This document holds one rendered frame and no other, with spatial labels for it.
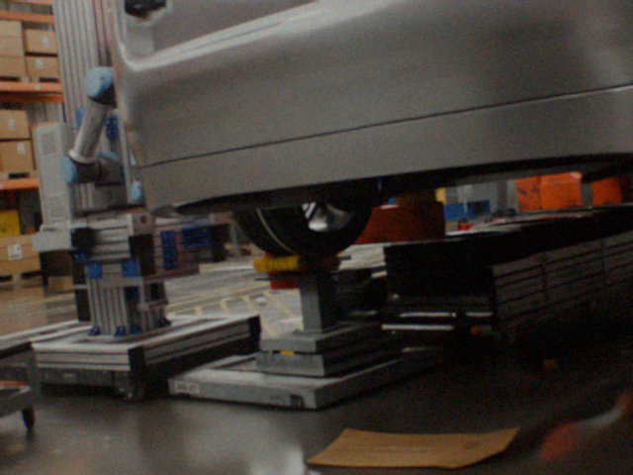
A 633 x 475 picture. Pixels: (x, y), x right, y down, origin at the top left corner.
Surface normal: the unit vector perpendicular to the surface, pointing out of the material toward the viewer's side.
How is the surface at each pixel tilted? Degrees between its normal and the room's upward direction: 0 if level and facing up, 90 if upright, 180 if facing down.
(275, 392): 90
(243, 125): 110
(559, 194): 90
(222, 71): 96
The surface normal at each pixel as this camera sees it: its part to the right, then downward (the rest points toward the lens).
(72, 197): 0.80, -0.06
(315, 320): -0.67, 0.11
